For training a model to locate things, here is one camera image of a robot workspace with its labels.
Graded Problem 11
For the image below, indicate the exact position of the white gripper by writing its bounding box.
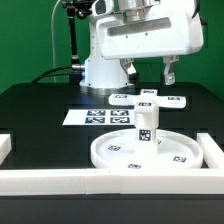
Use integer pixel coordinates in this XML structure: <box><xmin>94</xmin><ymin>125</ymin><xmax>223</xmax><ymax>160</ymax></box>
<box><xmin>96</xmin><ymin>0</ymin><xmax>204</xmax><ymax>85</ymax></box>

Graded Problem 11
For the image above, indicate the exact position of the white cross-shaped table base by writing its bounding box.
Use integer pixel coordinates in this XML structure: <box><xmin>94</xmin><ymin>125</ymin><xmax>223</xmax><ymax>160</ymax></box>
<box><xmin>108</xmin><ymin>89</ymin><xmax>186</xmax><ymax>108</ymax></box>

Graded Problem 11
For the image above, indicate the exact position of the white round table top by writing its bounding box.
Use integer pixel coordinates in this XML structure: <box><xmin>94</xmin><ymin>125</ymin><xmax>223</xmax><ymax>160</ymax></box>
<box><xmin>90</xmin><ymin>128</ymin><xmax>203</xmax><ymax>171</ymax></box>

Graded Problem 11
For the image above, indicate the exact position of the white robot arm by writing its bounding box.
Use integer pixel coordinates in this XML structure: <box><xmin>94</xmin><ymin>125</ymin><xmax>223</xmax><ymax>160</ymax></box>
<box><xmin>80</xmin><ymin>0</ymin><xmax>204</xmax><ymax>95</ymax></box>

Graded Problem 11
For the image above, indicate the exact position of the white marker sheet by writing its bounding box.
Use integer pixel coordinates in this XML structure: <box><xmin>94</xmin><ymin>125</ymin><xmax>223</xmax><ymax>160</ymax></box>
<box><xmin>63</xmin><ymin>109</ymin><xmax>134</xmax><ymax>126</ymax></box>

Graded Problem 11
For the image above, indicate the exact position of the black cable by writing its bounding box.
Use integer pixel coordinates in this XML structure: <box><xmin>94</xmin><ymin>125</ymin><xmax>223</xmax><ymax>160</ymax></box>
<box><xmin>31</xmin><ymin>65</ymin><xmax>83</xmax><ymax>84</ymax></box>

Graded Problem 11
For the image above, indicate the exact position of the white cable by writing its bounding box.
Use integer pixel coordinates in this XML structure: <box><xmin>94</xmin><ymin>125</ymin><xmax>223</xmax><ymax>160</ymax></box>
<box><xmin>50</xmin><ymin>0</ymin><xmax>64</xmax><ymax>84</ymax></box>

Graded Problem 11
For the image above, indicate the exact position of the white U-shaped boundary frame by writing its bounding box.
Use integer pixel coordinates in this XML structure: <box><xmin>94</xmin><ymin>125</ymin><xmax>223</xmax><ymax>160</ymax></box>
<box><xmin>0</xmin><ymin>133</ymin><xmax>224</xmax><ymax>196</ymax></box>

